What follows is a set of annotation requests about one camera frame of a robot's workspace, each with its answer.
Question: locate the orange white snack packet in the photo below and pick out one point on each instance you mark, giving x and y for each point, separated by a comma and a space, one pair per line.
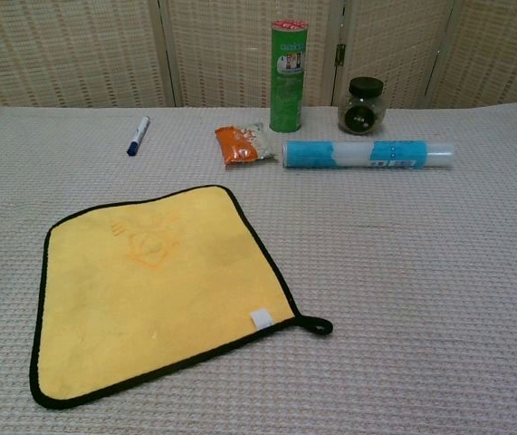
239, 148

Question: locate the woven bamboo folding screen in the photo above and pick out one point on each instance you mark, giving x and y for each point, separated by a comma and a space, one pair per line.
59, 45

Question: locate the glass jar black lid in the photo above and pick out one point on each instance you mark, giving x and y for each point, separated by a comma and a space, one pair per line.
361, 113

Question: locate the yellow cloth with black trim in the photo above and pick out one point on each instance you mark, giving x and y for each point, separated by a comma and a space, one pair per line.
149, 294

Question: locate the white marker blue cap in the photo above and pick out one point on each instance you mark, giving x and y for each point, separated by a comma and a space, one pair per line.
139, 136

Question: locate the green can red lid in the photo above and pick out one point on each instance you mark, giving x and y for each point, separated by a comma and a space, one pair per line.
289, 90

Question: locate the blue white wrap roll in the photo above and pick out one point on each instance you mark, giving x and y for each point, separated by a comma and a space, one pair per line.
353, 155

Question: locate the brass screen hinge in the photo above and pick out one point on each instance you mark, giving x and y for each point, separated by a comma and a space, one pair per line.
341, 54

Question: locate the pale woven tablecloth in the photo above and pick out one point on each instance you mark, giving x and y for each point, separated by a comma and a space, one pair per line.
421, 272

